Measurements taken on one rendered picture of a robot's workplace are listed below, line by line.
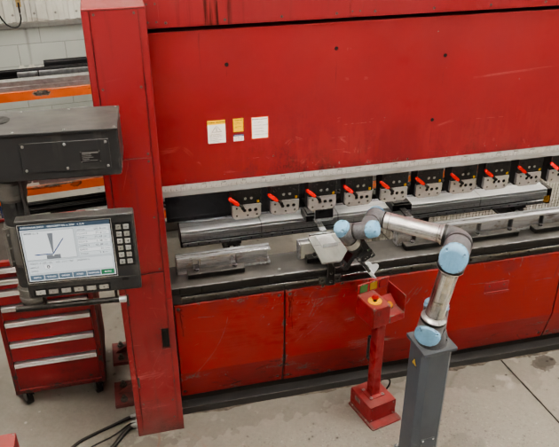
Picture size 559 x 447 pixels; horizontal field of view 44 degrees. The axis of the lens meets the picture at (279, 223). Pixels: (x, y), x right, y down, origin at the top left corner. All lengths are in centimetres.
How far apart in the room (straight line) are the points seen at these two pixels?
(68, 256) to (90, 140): 50
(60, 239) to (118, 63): 75
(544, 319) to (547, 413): 60
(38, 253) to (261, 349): 153
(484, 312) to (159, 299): 195
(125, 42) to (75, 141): 50
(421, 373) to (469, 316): 93
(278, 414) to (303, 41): 208
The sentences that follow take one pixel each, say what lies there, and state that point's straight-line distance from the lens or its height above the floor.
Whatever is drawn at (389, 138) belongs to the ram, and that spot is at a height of 154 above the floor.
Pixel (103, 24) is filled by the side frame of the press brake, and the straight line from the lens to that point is 292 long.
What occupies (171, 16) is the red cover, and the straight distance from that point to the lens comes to 312.
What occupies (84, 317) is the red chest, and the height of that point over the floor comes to 58.
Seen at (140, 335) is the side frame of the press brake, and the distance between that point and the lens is 359.
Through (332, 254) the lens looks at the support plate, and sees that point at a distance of 358.
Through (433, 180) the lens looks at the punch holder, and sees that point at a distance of 380.
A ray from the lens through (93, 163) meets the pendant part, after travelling 270.
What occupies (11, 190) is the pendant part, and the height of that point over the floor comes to 168.
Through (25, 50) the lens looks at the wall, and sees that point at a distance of 753.
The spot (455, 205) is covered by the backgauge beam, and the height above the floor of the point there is 95.
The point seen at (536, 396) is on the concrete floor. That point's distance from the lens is 446.
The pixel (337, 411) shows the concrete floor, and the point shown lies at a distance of 413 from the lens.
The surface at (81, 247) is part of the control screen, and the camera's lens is 285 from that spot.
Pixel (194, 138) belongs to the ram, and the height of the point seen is 163.
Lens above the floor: 288
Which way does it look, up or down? 29 degrees down
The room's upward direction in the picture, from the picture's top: straight up
